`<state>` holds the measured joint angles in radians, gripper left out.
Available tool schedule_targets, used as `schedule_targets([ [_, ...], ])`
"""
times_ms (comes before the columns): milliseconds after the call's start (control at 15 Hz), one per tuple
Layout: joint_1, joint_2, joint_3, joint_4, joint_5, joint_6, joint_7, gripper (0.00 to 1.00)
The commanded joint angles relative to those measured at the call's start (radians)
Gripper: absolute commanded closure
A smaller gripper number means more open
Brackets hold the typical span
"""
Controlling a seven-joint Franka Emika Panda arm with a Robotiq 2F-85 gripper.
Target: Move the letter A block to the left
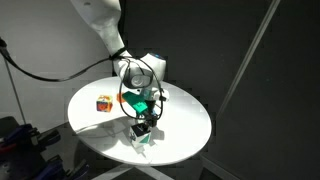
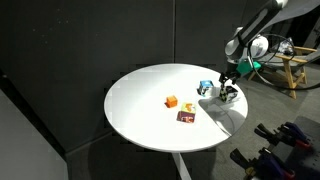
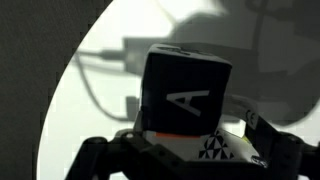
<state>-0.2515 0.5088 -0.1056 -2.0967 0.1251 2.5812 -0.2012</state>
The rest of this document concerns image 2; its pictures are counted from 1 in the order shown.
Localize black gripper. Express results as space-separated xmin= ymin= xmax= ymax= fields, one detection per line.
xmin=218 ymin=67 xmax=242 ymax=92

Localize black white letter A block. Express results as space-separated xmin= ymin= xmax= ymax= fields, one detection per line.
xmin=218 ymin=85 xmax=239 ymax=104

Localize blue topped picture block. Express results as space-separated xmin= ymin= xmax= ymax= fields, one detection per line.
xmin=197 ymin=79 xmax=215 ymax=98

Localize small orange cube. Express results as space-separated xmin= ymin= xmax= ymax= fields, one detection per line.
xmin=165 ymin=95 xmax=179 ymax=109

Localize wooden armchair grey seat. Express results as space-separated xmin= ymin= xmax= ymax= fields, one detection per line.
xmin=247 ymin=46 xmax=320 ymax=100

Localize shiny plastic bag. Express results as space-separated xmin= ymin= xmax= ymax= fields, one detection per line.
xmin=279 ymin=37 xmax=297 ymax=56

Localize purple clamp orange tips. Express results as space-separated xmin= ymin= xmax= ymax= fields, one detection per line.
xmin=254 ymin=121 xmax=314 ymax=150
xmin=229 ymin=147 xmax=298 ymax=180

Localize white table leg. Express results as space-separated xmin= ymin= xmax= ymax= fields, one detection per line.
xmin=171 ymin=152 xmax=193 ymax=180

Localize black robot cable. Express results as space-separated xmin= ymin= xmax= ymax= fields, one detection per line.
xmin=245 ymin=32 xmax=320 ymax=92

